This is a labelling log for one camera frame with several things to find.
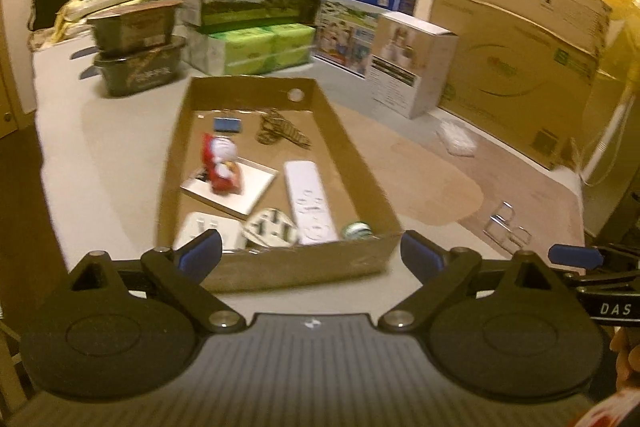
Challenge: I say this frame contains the silver wire rack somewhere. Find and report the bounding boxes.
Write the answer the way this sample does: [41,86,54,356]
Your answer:
[483,200,532,255]

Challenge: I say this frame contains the white square panel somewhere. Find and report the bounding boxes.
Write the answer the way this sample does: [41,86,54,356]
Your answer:
[180,157,278,218]

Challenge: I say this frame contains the red white cat figurine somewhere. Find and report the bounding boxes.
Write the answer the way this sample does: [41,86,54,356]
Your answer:
[201,133,242,194]

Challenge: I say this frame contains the clear bag of white parts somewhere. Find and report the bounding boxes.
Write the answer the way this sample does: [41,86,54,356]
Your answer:
[437,120,477,157]

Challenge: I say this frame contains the white remote control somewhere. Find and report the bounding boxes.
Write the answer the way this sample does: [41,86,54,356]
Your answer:
[283,160,338,245]

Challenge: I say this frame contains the blue binder clip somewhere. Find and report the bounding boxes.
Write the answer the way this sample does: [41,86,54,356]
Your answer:
[213,117,242,134]

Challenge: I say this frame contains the gold patterned binder clips pile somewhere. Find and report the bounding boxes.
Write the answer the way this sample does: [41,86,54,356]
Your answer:
[256,109,311,150]

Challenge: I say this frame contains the person right hand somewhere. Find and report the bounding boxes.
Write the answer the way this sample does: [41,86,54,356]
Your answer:
[610,327,639,391]

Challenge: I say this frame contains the green tape roll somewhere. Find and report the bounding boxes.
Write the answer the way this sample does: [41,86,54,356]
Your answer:
[341,221,373,241]

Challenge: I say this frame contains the open cardboard tray box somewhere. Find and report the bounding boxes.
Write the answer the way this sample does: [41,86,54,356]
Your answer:
[155,76,401,293]

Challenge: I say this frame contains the large brown cardboard box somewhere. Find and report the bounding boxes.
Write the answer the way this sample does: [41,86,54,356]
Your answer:
[430,0,611,169]

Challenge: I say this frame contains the white product box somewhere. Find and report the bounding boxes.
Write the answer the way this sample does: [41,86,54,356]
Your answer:
[366,12,458,119]

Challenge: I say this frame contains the green tissue packs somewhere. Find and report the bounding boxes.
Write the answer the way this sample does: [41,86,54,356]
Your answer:
[179,23,316,76]

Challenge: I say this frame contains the dark gift boxes stack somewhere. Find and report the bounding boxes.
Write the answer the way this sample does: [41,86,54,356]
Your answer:
[87,0,186,98]

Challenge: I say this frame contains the blue milk carton box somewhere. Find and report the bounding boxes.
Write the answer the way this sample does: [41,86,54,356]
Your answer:
[316,0,418,77]

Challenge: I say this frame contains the folded towels pile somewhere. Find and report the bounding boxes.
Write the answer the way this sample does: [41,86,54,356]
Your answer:
[28,0,142,52]

